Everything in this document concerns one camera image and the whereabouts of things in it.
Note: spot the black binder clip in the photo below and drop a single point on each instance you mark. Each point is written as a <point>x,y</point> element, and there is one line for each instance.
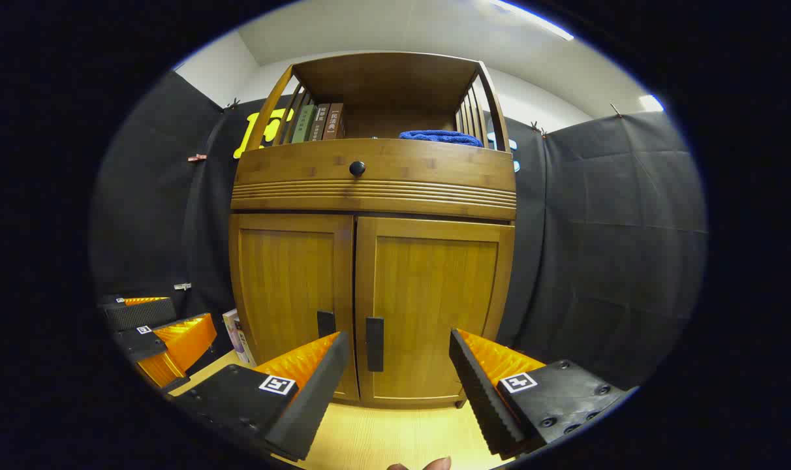
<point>232,104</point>
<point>615,109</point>
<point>537,128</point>

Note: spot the blue folded towel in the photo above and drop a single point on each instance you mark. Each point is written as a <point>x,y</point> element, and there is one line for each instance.
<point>441,137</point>

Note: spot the white and pink book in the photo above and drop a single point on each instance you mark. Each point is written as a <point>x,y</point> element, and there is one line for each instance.
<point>237,336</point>

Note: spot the wooden shoe cabinet door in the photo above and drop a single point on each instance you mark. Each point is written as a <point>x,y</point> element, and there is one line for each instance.
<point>434,281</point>
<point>284,281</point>

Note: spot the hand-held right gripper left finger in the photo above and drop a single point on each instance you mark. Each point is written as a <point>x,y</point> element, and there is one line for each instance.
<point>317,391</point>

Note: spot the wooden double-door shoe cabinet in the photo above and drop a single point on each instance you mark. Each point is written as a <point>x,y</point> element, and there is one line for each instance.
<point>376,78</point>

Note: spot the black round drawer knob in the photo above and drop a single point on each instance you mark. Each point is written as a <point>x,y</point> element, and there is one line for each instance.
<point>357,168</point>

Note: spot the ribbed wooden cabinet drawer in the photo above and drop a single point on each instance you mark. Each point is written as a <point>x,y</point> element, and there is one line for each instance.
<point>428,173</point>

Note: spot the dark olive book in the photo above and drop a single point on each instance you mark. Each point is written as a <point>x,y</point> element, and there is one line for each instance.
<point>318,123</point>

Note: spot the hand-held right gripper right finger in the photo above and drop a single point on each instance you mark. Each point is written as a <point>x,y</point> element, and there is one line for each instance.
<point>477,391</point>

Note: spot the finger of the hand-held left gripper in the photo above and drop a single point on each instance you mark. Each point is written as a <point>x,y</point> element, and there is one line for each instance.
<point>141,313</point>
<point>180,343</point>

